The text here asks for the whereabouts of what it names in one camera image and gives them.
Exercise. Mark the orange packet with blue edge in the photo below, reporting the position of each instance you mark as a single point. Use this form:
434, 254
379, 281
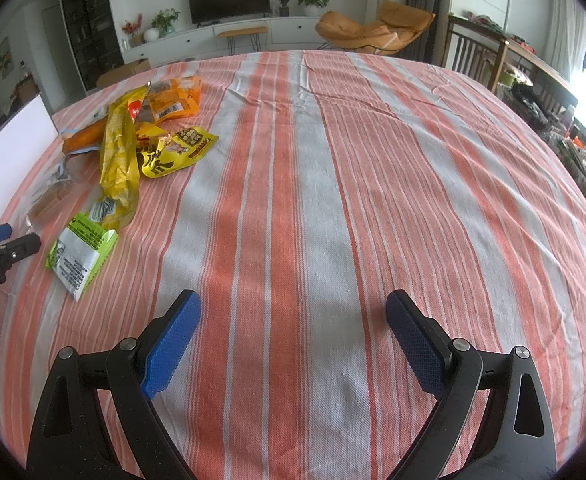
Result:
85, 140

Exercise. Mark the long yellow snack packet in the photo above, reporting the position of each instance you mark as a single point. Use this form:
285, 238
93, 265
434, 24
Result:
118, 160

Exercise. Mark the red flowers in vase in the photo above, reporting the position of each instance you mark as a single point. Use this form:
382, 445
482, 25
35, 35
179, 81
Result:
133, 27

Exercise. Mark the white television cabinet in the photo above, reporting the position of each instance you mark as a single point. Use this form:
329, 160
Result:
293, 30

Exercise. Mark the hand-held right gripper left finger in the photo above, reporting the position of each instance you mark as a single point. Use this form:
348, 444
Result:
170, 345

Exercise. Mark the white board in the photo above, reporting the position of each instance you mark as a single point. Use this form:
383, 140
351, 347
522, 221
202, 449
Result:
13, 150

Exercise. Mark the framed wall picture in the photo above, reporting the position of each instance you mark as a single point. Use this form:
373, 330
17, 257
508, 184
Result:
4, 57

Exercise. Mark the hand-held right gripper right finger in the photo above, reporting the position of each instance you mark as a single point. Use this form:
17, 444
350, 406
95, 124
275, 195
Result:
413, 345

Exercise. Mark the green and white packet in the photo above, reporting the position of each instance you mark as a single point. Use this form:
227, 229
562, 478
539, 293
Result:
80, 260

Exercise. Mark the orange lounge chair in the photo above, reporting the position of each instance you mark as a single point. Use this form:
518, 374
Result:
373, 32

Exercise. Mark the cardboard box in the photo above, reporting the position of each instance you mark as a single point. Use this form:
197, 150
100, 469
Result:
123, 72

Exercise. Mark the striped orange and white tablecloth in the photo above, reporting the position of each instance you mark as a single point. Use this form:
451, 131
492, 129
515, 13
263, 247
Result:
323, 210

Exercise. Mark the wooden dining table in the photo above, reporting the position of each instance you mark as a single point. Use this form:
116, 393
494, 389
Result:
538, 62

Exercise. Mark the dark display cabinet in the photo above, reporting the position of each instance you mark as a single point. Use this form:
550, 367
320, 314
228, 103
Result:
90, 25

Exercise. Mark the clear brown and orange packet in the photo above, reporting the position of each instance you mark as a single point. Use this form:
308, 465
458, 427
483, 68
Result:
178, 100

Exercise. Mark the yellow cartoon print packet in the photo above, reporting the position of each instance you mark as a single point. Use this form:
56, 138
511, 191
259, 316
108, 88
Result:
193, 142

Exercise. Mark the dark wooden chair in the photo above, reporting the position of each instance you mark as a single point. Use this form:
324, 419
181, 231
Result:
468, 50

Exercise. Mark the clear packet of brown bars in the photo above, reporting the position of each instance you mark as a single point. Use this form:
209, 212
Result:
48, 200

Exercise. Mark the round white vase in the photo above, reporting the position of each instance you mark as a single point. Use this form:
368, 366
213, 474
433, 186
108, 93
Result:
151, 34

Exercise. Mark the grey curtain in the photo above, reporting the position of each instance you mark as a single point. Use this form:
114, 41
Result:
420, 5

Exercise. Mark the leafy plant in pale vase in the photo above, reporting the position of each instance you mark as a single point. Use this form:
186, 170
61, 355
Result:
165, 20

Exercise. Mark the small plant in dark pot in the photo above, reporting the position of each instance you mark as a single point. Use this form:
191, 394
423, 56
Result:
283, 5

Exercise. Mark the wooden bench with metal legs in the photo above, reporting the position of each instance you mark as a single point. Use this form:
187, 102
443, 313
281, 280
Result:
240, 31

